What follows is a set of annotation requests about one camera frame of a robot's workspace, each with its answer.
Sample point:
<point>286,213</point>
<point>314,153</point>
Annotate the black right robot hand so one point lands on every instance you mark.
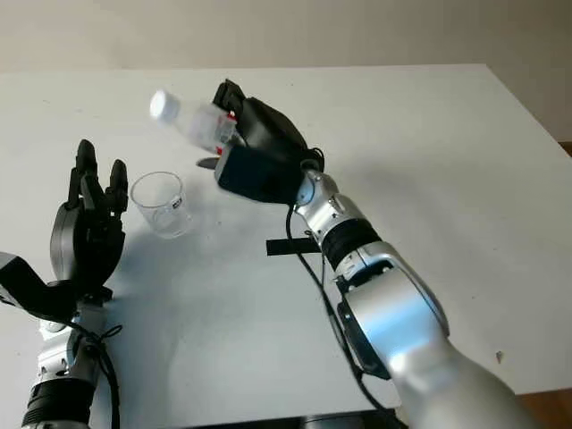
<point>268,129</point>

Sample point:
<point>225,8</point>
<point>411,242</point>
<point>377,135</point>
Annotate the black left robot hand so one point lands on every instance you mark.
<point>76,241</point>

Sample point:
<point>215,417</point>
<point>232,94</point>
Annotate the clear plastic water bottle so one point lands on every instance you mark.
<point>196,123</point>

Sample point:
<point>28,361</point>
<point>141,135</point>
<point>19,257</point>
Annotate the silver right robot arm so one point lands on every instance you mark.
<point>393,313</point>

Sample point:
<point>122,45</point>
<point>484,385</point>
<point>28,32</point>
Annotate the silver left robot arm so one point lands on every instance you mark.
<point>62,371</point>

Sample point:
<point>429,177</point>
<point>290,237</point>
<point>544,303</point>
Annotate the clear plastic cup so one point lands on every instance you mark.
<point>163,210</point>

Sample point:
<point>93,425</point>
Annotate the black tape strip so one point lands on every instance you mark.
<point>286,247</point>

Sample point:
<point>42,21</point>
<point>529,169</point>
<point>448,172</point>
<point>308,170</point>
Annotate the black robot torso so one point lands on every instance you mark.
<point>250,422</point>

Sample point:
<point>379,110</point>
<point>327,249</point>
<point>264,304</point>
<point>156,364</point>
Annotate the small brown scrap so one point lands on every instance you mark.
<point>499,356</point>

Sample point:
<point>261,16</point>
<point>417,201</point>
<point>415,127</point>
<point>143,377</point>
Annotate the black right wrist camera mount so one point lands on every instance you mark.
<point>254,174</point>

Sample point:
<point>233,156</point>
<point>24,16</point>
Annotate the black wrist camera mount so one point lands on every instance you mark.
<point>31,295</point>
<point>254,174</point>

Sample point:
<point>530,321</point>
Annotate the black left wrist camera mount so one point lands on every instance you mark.
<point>31,295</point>

